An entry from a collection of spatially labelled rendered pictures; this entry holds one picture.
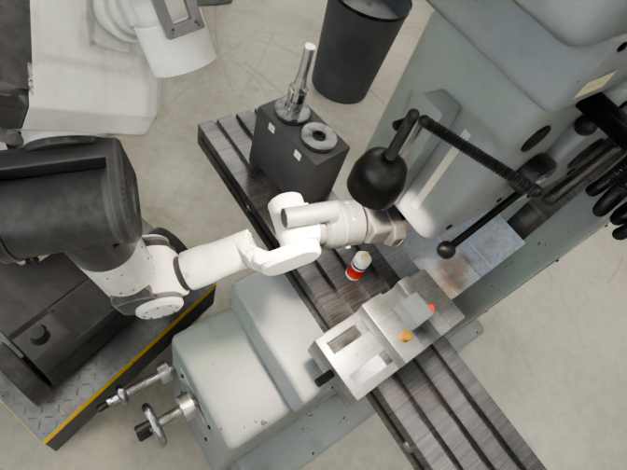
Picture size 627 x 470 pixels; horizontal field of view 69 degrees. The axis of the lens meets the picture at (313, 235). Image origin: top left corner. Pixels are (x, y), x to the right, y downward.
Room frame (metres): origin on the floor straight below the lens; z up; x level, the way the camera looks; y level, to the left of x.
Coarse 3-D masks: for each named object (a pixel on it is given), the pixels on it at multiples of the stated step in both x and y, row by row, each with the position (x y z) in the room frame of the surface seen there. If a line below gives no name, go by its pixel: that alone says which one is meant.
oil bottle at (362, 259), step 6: (360, 252) 0.64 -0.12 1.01; (366, 252) 0.63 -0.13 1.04; (354, 258) 0.62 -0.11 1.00; (360, 258) 0.62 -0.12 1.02; (366, 258) 0.62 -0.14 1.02; (354, 264) 0.61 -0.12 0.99; (360, 264) 0.61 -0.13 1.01; (366, 264) 0.62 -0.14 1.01; (348, 270) 0.62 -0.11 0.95; (354, 270) 0.61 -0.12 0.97; (360, 270) 0.61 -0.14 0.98; (348, 276) 0.61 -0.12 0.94; (354, 276) 0.61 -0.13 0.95; (360, 276) 0.62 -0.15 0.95
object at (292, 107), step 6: (288, 96) 0.85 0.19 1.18; (294, 96) 0.84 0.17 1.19; (306, 96) 0.87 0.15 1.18; (288, 102) 0.85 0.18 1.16; (294, 102) 0.84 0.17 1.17; (300, 102) 0.85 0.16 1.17; (288, 108) 0.85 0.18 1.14; (294, 108) 0.85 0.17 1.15; (300, 108) 0.86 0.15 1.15; (288, 114) 0.84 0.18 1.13; (294, 114) 0.85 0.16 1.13; (300, 114) 0.86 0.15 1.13
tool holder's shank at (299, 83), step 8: (304, 48) 0.86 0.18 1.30; (312, 48) 0.86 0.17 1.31; (304, 56) 0.86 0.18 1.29; (312, 56) 0.86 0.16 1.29; (304, 64) 0.86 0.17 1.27; (304, 72) 0.86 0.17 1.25; (296, 80) 0.86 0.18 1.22; (304, 80) 0.86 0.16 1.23; (296, 88) 0.86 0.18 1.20; (304, 88) 0.86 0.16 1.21
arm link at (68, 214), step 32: (0, 192) 0.20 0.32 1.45; (32, 192) 0.22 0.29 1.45; (64, 192) 0.23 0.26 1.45; (96, 192) 0.24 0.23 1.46; (0, 224) 0.18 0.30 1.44; (32, 224) 0.19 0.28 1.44; (64, 224) 0.20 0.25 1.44; (96, 224) 0.22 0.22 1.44; (32, 256) 0.18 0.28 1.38; (96, 256) 0.21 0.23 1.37; (128, 256) 0.25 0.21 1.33
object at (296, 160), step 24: (264, 120) 0.83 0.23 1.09; (288, 120) 0.83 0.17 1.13; (312, 120) 0.87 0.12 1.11; (264, 144) 0.82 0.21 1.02; (288, 144) 0.78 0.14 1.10; (312, 144) 0.79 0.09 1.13; (336, 144) 0.83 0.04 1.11; (264, 168) 0.81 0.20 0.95; (288, 168) 0.77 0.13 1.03; (312, 168) 0.74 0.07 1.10; (336, 168) 0.82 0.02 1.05; (312, 192) 0.76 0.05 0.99
